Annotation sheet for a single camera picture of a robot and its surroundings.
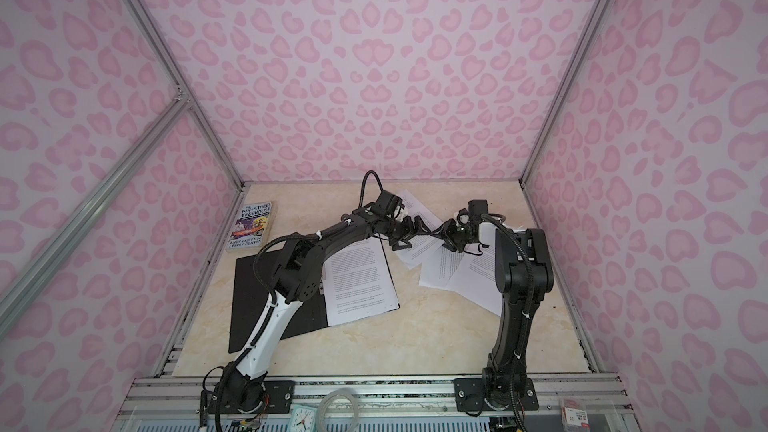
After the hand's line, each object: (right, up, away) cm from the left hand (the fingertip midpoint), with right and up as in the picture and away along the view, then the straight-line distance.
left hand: (426, 234), depth 97 cm
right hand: (+4, +1, +3) cm, 5 cm away
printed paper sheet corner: (0, -4, +4) cm, 5 cm away
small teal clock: (-31, -40, -28) cm, 58 cm away
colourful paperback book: (-60, +2, +8) cm, 61 cm away
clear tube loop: (-26, -36, -28) cm, 53 cm away
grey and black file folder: (-54, -18, -6) cm, 58 cm away
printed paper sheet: (+15, -14, -2) cm, 21 cm away
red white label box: (+31, -40, -28) cm, 58 cm away
